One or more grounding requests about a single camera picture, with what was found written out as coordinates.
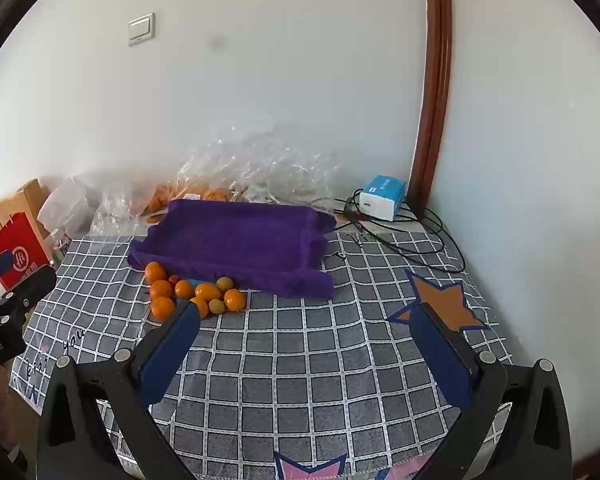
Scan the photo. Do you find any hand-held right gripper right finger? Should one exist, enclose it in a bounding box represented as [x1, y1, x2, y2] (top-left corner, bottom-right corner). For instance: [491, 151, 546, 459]
[404, 268, 573, 480]

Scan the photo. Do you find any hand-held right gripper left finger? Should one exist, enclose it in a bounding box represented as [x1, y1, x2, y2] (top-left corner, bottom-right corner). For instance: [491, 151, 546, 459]
[36, 301, 202, 480]

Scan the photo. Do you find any purple towel covered tray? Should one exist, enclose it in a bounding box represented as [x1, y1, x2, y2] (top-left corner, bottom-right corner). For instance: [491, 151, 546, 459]
[128, 199, 337, 300]

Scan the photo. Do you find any red paper bag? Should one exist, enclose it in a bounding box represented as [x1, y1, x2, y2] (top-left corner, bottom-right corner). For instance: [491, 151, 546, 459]
[0, 212, 53, 293]

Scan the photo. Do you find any clear water bottle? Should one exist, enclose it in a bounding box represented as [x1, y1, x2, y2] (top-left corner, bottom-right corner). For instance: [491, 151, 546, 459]
[50, 227, 73, 263]

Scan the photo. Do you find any white plastic bag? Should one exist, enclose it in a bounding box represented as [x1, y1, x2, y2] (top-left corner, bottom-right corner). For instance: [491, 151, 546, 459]
[37, 176, 93, 233]

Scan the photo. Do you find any small clear plastic bag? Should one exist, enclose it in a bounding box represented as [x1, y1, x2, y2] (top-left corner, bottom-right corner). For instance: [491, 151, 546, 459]
[89, 180, 181, 236]

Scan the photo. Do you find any grey checked tablecloth with stars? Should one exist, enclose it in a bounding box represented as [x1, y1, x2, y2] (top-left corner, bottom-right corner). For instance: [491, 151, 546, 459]
[10, 220, 513, 480]

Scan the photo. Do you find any pile of bagged mandarins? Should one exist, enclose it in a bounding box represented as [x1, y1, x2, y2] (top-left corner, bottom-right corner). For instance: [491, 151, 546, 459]
[142, 185, 231, 213]

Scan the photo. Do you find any white and blue charger box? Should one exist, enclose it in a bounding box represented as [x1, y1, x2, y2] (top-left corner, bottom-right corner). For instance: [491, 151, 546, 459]
[358, 175, 407, 222]

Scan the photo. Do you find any large clear plastic bag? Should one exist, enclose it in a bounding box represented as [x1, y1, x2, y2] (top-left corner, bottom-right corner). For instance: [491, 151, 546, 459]
[177, 122, 353, 211]

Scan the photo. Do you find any light wooden frame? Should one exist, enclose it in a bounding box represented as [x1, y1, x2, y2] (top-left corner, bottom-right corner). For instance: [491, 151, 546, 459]
[0, 179, 51, 241]

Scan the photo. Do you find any black cable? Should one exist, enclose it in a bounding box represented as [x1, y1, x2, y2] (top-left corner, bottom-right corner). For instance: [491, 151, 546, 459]
[310, 187, 468, 276]

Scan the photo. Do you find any white light switch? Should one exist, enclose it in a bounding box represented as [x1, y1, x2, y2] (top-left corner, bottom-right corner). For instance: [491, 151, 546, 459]
[128, 12, 156, 47]

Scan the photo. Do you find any brown wooden door frame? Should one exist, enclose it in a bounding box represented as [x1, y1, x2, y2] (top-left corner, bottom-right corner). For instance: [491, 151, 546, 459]
[409, 0, 453, 216]

